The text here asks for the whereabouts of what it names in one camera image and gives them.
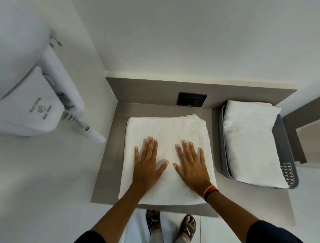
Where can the person's right hand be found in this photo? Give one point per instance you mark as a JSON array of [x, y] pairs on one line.
[[193, 172]]

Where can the person's left hand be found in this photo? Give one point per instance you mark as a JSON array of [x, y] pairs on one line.
[[146, 170]]

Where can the person's left middle finger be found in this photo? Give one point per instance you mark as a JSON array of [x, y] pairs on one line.
[[150, 151]]

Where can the person's right thumb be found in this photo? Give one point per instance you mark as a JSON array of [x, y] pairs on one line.
[[178, 170]]

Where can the person's right little finger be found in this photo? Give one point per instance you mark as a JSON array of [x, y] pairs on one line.
[[201, 160]]

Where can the person's left thumb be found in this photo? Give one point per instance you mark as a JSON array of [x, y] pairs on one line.
[[162, 168]]

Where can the person's left little finger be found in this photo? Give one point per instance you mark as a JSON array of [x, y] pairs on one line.
[[137, 159]]

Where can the person's right middle finger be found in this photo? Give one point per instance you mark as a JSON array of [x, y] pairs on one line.
[[187, 153]]

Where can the person's left forearm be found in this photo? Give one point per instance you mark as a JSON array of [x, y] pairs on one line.
[[120, 212]]

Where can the person's right forearm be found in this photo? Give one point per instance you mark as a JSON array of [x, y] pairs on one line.
[[230, 217]]

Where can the orange red thread wristband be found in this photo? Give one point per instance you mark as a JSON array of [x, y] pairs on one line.
[[209, 189]]

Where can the black wristband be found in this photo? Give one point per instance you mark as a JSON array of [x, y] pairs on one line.
[[212, 194]]

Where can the white thick folded towel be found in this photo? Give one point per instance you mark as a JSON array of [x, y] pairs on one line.
[[250, 140]]

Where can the black sandal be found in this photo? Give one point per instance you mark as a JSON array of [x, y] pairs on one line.
[[153, 219], [188, 229]]

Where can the light grey trousers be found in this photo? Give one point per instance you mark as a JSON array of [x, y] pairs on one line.
[[157, 237]]

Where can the grey perforated plastic basket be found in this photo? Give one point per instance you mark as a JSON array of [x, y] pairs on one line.
[[285, 150]]

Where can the dark blue shirt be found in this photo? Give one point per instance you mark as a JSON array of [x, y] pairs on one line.
[[272, 234]]

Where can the white hair dryer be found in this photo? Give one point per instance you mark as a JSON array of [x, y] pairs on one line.
[[20, 37]]

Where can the black wall socket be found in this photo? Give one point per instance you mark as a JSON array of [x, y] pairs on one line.
[[192, 99]]

